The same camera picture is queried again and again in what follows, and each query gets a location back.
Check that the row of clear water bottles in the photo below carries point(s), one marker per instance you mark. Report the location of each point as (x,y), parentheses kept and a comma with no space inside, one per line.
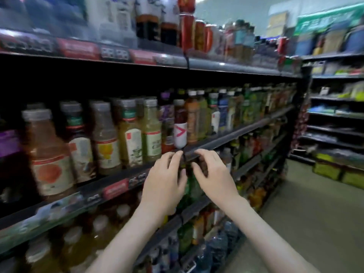
(40,14)

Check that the person's left forearm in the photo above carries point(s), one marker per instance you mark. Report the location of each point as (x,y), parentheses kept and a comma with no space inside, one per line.
(122,250)

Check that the green display crate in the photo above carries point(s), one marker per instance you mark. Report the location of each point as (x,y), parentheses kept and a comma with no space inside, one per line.
(354,178)
(327,167)

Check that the green wall sign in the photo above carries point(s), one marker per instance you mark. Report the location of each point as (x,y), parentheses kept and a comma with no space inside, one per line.
(330,19)

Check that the stack of cardboard boxes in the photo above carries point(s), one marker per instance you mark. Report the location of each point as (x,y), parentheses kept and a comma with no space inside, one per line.
(278,24)

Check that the person's right hand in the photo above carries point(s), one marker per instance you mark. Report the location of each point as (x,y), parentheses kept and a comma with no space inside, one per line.
(216,179)

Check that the person's left hand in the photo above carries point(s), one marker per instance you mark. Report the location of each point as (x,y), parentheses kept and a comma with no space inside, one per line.
(165,187)

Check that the red shelf price strip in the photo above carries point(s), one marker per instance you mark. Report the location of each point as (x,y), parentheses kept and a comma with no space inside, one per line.
(79,49)
(115,189)

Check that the row of tall red cans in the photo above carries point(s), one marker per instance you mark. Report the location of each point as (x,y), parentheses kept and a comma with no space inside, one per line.
(199,31)

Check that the drinks shelf unit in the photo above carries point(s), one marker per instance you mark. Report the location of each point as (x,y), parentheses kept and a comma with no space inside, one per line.
(239,133)

